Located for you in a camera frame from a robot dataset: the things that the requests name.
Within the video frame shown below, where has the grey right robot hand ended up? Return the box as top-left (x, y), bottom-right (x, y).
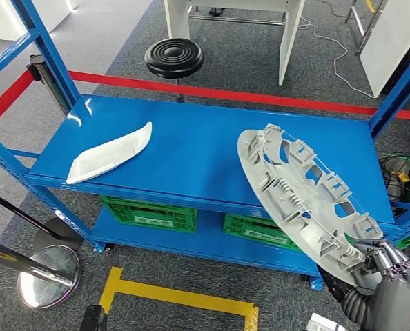
top-left (351, 239), bottom-right (410, 331)

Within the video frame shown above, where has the grey plastic wheel hubcap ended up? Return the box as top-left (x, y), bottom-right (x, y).
top-left (237, 123), bottom-right (383, 290)

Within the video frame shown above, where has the blue metal shelf rack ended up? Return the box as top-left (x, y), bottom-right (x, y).
top-left (0, 0), bottom-right (410, 291)

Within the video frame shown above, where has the white curved plastic part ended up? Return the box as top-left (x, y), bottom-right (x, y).
top-left (65, 121), bottom-right (153, 185)

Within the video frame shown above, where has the green plastic crate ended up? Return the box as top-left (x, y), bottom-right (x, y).
top-left (223, 213), bottom-right (302, 253)
top-left (100, 195), bottom-right (197, 234)

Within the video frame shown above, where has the white board panel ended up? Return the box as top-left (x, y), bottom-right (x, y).
top-left (359, 0), bottom-right (410, 98)

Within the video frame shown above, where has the white desk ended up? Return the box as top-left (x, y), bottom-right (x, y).
top-left (163, 0), bottom-right (305, 86)

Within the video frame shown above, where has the red barrier belt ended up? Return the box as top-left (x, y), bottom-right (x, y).
top-left (68, 70), bottom-right (410, 122)
top-left (0, 70), bottom-right (35, 130)

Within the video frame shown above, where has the black round stool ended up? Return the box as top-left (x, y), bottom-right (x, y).
top-left (144, 37), bottom-right (204, 102)

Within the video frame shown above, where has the black stanchion with round base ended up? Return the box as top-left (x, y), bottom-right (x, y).
top-left (0, 186), bottom-right (83, 252)

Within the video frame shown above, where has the chrome stanchion with round base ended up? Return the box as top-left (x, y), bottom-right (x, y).
top-left (0, 237), bottom-right (80, 310)

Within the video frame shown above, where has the white lit platform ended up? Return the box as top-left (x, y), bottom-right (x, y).
top-left (0, 0), bottom-right (78, 41)

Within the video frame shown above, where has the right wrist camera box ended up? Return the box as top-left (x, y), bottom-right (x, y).
top-left (307, 312), bottom-right (348, 331)

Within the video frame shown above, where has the black cable bundle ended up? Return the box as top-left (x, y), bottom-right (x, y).
top-left (379, 152), bottom-right (410, 202)

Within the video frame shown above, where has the white floor cable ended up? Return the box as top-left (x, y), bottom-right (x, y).
top-left (299, 16), bottom-right (379, 99)

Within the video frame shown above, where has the silver metal frame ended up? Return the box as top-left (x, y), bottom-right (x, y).
top-left (345, 0), bottom-right (387, 56)

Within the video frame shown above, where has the steel barrier post black cap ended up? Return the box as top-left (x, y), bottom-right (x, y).
top-left (26, 54), bottom-right (73, 115)

